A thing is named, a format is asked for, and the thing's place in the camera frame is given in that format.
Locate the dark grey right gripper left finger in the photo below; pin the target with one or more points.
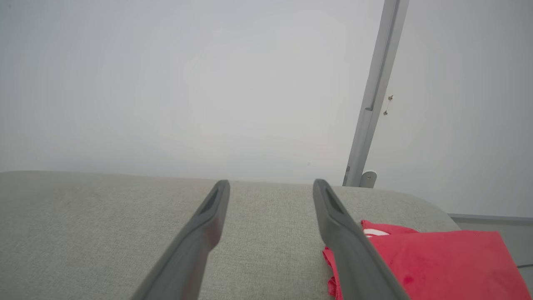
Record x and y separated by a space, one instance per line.
195 246

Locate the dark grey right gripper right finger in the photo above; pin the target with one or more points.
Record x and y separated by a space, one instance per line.
354 258

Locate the red white sports garment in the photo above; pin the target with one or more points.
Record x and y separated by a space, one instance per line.
449 266

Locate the grey metal pole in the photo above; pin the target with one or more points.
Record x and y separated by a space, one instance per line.
377 83

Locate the small grey pole bracket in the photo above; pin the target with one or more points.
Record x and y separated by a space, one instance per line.
368 179

